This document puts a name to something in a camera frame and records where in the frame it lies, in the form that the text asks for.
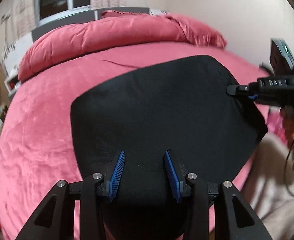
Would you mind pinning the white bedside table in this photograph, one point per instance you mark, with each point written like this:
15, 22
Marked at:
12, 83

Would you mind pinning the pink folded duvet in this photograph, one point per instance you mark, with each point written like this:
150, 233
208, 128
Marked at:
115, 29

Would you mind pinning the pink velvet bed sheet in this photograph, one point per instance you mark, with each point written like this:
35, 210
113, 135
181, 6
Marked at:
35, 143

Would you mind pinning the grey headboard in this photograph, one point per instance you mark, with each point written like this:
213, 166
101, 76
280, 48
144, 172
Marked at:
81, 17

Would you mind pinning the black pants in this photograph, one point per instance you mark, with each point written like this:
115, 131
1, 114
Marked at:
180, 105

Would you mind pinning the person's right hand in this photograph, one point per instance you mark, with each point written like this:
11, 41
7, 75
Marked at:
288, 125

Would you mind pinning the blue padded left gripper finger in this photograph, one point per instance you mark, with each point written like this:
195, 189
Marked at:
113, 176
176, 176

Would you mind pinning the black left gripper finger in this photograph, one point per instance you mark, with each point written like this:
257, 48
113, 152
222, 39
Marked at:
242, 92

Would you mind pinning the beige sweater forearm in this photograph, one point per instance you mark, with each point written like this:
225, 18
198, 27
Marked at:
265, 190

